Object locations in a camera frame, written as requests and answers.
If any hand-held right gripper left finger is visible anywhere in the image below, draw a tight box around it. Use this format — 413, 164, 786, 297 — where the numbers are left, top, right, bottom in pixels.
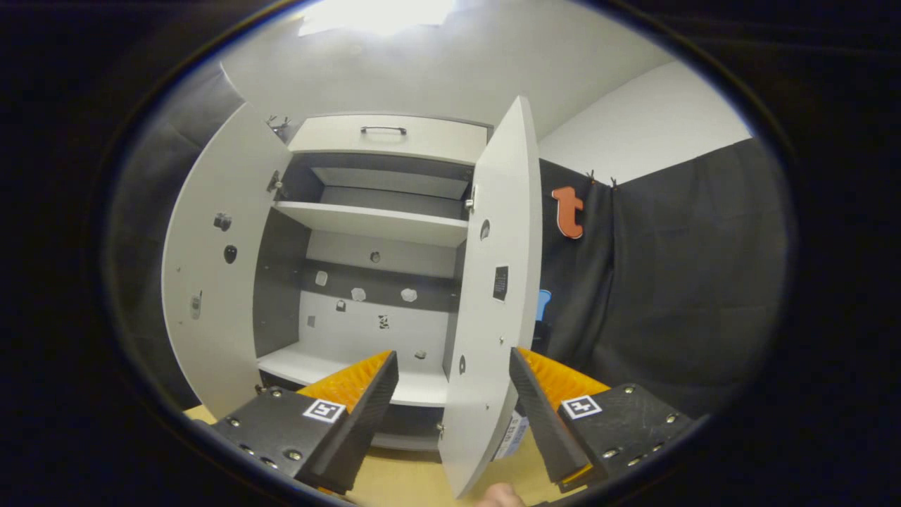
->
211, 350, 400, 496

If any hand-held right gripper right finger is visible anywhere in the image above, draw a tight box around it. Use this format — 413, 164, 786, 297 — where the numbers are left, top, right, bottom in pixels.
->
508, 345, 698, 494

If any white cabinet door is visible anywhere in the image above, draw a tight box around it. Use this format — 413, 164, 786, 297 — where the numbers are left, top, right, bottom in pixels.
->
160, 102, 293, 420
436, 95, 544, 499

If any white cabinet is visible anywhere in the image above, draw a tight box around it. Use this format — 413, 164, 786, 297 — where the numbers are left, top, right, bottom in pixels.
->
252, 113, 493, 451

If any white cabinet drawer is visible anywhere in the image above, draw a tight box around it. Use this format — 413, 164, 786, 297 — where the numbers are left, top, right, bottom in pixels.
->
287, 115, 490, 166

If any blue and white box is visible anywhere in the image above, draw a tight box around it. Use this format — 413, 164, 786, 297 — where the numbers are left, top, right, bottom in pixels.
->
493, 412, 530, 462

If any ceiling light panel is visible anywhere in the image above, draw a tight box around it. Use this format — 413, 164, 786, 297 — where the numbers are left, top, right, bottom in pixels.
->
299, 0, 458, 36

